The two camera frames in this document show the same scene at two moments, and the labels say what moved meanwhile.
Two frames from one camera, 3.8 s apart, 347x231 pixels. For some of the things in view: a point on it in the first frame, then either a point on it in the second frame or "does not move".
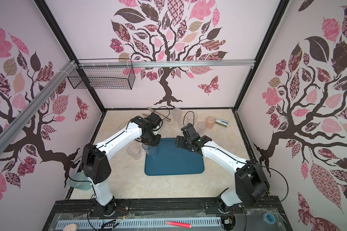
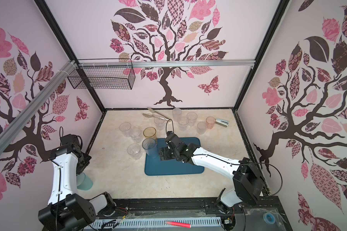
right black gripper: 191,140 -> 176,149
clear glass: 201,126 does not move
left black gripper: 155,143 -> 87,158
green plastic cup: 80,180 does not move
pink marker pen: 178,224 does not move
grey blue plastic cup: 151,150 does not move
